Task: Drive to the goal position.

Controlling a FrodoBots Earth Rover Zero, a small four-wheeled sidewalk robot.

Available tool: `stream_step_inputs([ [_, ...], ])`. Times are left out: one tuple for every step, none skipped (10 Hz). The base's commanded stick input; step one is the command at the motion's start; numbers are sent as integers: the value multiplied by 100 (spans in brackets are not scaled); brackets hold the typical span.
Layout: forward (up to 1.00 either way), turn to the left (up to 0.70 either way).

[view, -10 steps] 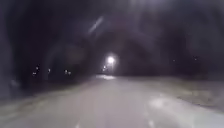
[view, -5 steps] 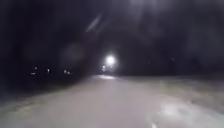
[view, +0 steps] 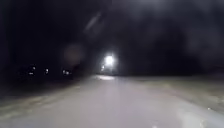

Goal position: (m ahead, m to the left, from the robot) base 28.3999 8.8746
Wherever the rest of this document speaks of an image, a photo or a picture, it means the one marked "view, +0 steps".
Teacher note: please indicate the grey asphalt path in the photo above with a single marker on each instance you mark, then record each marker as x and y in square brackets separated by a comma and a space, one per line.
[113, 106]

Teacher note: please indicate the street lamp pole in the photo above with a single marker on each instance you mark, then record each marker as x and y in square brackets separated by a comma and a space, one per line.
[109, 61]

